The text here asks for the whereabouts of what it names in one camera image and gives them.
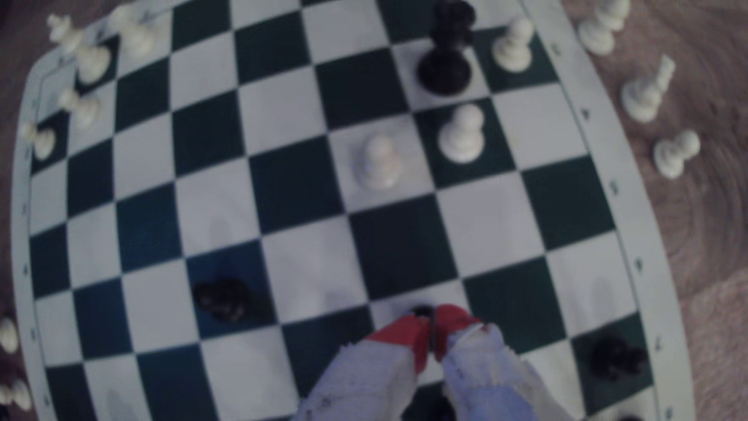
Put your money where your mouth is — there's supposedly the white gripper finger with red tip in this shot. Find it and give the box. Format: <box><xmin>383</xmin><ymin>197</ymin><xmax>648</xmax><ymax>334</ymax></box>
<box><xmin>435</xmin><ymin>304</ymin><xmax>576</xmax><ymax>421</ymax></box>
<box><xmin>292</xmin><ymin>316</ymin><xmax>434</xmax><ymax>421</ymax></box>

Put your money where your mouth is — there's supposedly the black chess queen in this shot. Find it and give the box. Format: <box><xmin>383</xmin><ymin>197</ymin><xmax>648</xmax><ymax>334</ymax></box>
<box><xmin>416</xmin><ymin>0</ymin><xmax>477</xmax><ymax>97</ymax></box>

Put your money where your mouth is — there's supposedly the green and white chess mat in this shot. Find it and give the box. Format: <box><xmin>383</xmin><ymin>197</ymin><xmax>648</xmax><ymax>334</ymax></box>
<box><xmin>11</xmin><ymin>0</ymin><xmax>697</xmax><ymax>421</ymax></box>

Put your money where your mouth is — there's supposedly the white chess pawn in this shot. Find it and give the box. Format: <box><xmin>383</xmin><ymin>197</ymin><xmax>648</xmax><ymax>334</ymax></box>
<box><xmin>0</xmin><ymin>378</ymin><xmax>33</xmax><ymax>412</ymax></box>
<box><xmin>653</xmin><ymin>129</ymin><xmax>701</xmax><ymax>180</ymax></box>
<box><xmin>491</xmin><ymin>16</ymin><xmax>535</xmax><ymax>74</ymax></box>
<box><xmin>437</xmin><ymin>103</ymin><xmax>486</xmax><ymax>165</ymax></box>
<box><xmin>18</xmin><ymin>122</ymin><xmax>57</xmax><ymax>161</ymax></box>
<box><xmin>57</xmin><ymin>88</ymin><xmax>101</xmax><ymax>129</ymax></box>
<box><xmin>355</xmin><ymin>133</ymin><xmax>403</xmax><ymax>192</ymax></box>
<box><xmin>0</xmin><ymin>317</ymin><xmax>20</xmax><ymax>355</ymax></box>

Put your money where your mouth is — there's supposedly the white chess bishop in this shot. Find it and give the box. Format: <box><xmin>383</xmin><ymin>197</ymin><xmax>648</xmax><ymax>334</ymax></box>
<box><xmin>621</xmin><ymin>54</ymin><xmax>677</xmax><ymax>124</ymax></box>

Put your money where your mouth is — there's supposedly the white chess piece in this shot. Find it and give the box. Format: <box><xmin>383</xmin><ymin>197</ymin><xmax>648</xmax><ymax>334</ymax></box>
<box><xmin>577</xmin><ymin>0</ymin><xmax>633</xmax><ymax>57</ymax></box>

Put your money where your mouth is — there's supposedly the white chess rook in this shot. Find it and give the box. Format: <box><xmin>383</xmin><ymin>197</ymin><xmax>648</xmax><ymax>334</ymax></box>
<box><xmin>108</xmin><ymin>3</ymin><xmax>159</xmax><ymax>59</ymax></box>

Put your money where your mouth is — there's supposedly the white chess king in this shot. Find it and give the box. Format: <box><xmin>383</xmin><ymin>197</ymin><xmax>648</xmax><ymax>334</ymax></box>
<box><xmin>47</xmin><ymin>13</ymin><xmax>113</xmax><ymax>85</ymax></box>

